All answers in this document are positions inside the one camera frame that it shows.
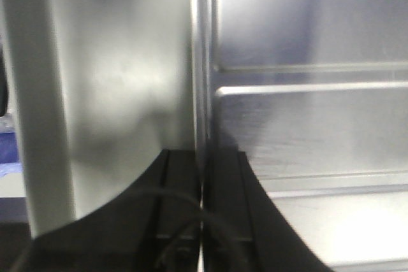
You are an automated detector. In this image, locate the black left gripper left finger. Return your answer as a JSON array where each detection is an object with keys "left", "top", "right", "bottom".
[{"left": 1, "top": 150, "right": 200, "bottom": 271}]

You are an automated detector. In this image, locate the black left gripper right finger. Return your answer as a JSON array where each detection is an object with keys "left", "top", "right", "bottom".
[{"left": 203, "top": 150, "right": 331, "bottom": 271}]

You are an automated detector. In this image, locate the large grey serving tray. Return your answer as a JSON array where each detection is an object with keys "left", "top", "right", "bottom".
[{"left": 1, "top": 0, "right": 194, "bottom": 237}]

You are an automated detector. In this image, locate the small silver ribbed tray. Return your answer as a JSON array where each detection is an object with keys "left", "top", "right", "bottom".
[{"left": 191, "top": 0, "right": 407, "bottom": 271}]

